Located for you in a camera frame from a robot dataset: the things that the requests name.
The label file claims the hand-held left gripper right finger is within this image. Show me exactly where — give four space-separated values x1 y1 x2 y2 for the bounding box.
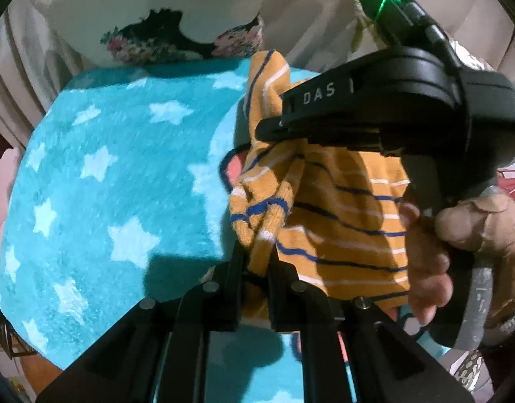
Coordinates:
267 256 476 403

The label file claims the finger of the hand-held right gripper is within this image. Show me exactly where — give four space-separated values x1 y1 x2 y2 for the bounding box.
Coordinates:
255 118 409 156

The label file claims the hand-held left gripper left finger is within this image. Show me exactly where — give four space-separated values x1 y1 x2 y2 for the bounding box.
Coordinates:
37 241 246 403

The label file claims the orange striped sweater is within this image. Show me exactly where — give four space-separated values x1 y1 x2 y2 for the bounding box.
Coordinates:
229 49 411 320

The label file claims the person's right hand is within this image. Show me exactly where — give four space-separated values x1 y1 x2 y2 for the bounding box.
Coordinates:
402 195 515 328

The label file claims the red object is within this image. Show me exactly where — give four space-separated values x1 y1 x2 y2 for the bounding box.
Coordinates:
497 169 515 199

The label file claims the teal star blanket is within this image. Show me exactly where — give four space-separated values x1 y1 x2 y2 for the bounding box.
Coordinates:
0 56 451 403

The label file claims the spotted cloth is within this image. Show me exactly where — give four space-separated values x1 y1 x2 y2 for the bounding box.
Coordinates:
448 348 487 394

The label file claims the white floral pillow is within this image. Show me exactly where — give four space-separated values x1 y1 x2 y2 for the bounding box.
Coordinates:
29 0 269 68

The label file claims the beige curtain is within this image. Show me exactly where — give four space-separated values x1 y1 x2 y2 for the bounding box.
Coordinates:
0 8 74 152

